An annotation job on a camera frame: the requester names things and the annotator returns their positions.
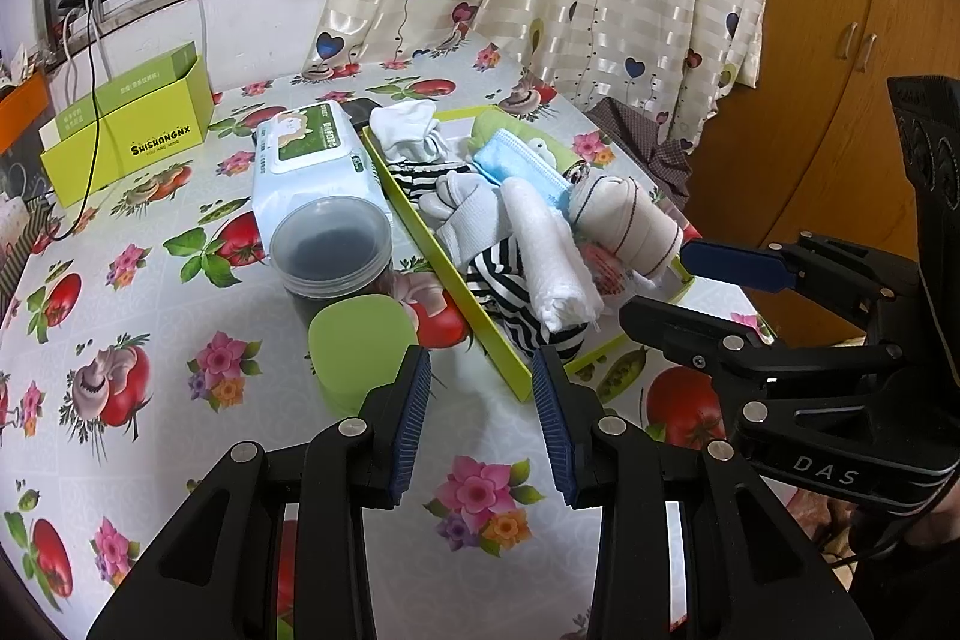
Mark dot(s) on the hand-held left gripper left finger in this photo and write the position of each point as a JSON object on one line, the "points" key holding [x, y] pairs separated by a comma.
{"points": [[409, 422]]}

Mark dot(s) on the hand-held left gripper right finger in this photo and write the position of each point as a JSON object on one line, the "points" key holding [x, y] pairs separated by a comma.
{"points": [[555, 430]]}

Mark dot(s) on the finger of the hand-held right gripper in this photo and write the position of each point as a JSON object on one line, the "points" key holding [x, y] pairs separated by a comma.
{"points": [[735, 265], [675, 329]]}

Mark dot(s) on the pink patterned sock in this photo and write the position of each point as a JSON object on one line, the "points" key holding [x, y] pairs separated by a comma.
{"points": [[615, 272]]}

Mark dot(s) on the lime green jar lid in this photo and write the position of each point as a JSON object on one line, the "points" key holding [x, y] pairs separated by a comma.
{"points": [[360, 340]]}

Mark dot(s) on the beige sock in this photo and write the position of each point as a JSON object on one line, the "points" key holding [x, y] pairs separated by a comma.
{"points": [[622, 220]]}

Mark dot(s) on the white towel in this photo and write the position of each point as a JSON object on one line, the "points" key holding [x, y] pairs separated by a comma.
{"points": [[555, 265]]}

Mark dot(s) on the lime green tray box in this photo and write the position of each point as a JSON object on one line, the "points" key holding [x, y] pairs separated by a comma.
{"points": [[457, 291]]}

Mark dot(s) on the black white striped sock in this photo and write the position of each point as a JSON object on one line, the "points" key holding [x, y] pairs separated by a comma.
{"points": [[420, 179], [502, 287]]}

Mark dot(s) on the white grey sock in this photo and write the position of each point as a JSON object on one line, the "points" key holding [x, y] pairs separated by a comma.
{"points": [[465, 212]]}

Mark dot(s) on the blue cloth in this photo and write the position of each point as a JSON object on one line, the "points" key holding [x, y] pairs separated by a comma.
{"points": [[525, 164]]}

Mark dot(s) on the green sock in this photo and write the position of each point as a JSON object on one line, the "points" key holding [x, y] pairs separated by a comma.
{"points": [[499, 126]]}

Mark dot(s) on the white balled sock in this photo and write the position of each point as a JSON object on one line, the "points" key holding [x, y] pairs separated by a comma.
{"points": [[405, 126]]}

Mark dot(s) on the person's right forearm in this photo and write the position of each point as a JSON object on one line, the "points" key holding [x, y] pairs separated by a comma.
{"points": [[907, 595]]}

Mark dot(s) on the brown checked cloth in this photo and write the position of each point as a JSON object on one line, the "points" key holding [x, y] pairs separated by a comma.
{"points": [[645, 145]]}

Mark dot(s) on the clear plastic jar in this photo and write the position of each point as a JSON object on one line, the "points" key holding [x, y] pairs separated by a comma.
{"points": [[330, 242]]}

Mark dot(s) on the wooden wardrobe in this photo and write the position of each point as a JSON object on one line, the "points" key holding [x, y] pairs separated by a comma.
{"points": [[825, 48]]}

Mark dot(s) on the wet wipes pack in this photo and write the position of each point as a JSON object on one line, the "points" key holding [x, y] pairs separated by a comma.
{"points": [[307, 175]]}

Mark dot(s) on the black phone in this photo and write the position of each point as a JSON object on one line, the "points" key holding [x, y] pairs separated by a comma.
{"points": [[356, 109]]}

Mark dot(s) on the green open cardboard box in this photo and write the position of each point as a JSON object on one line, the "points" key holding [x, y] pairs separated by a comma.
{"points": [[127, 138]]}

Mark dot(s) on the orange plastic bin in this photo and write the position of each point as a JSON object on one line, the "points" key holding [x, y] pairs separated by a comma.
{"points": [[22, 100]]}

